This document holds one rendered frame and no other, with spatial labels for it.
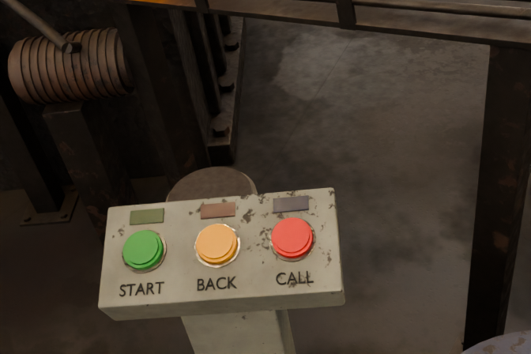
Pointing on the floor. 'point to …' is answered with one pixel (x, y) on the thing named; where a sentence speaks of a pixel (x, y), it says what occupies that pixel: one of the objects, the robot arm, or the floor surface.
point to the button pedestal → (226, 273)
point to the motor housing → (80, 111)
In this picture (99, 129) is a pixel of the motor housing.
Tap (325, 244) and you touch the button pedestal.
